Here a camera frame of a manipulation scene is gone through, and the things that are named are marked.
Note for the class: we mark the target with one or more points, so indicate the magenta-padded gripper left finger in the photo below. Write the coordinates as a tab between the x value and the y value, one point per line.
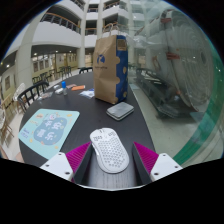
77	161

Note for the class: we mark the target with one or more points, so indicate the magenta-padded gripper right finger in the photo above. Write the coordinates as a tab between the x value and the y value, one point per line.
150	161

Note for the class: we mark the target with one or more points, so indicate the white perforated computer mouse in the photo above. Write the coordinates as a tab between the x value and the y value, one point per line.
109	150

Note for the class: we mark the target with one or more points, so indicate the light green printed mouse pad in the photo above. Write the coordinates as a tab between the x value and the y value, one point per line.
48	131

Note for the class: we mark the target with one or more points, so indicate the grey flat rectangular box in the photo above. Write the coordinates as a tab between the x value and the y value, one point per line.
120	110

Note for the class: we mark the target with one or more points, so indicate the clear plastic packet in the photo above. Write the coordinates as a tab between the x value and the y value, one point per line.
87	93

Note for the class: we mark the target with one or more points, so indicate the clear plastic wrapper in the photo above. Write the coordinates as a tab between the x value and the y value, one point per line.
45	95

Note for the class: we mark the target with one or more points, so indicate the orange flat packet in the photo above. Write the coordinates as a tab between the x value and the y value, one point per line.
78	88

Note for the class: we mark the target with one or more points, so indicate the small blue-capped bottle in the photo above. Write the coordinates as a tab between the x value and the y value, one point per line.
64	87

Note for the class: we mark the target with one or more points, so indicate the black wooden chair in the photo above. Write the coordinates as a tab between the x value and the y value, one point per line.
85	69
32	94

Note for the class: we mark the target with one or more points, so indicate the brown and blue paper bag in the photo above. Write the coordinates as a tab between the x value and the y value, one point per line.
109	68

